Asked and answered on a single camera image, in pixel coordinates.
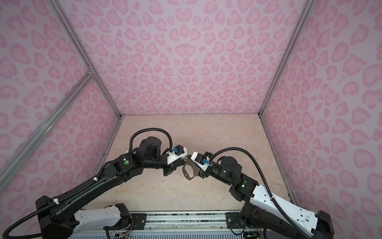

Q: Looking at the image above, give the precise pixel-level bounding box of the corner aluminium post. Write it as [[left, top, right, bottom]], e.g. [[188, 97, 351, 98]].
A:
[[46, 0, 122, 119], [258, 0, 316, 119]]

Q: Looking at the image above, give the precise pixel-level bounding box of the right corner aluminium post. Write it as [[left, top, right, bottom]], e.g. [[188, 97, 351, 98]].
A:
[[258, 0, 316, 119]]

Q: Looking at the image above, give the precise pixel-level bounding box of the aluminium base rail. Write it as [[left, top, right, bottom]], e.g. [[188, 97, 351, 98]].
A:
[[68, 210, 317, 239]]

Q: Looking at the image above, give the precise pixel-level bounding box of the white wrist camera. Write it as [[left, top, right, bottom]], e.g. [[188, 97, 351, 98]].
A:
[[191, 152, 212, 172], [167, 145, 188, 165]]

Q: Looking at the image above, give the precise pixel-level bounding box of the diagonal aluminium frame bar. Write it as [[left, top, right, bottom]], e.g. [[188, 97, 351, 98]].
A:
[[1, 70, 94, 192]]

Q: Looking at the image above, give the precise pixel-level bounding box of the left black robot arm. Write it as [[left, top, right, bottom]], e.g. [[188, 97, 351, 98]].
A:
[[35, 136, 188, 239]]

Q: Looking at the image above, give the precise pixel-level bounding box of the black corrugated cable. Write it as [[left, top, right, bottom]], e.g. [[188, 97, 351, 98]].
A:
[[1, 127, 174, 239], [208, 147, 311, 239]]

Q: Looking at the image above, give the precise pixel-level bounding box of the left corner aluminium post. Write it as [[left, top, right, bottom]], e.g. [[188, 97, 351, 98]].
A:
[[46, 0, 122, 119]]

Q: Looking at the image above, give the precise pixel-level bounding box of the right black corrugated cable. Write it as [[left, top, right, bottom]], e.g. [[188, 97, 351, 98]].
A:
[[208, 147, 311, 239]]

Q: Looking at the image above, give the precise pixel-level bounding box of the left black corrugated cable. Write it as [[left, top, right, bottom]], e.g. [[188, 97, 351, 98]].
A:
[[1, 127, 174, 239]]

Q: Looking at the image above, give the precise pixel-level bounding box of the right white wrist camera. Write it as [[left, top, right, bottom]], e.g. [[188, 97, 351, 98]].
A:
[[191, 152, 212, 172]]

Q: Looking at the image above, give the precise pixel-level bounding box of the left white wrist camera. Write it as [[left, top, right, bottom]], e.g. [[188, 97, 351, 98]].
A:
[[167, 145, 188, 165]]

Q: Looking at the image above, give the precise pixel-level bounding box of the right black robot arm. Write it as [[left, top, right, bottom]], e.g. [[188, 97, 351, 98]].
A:
[[191, 153, 334, 239]]

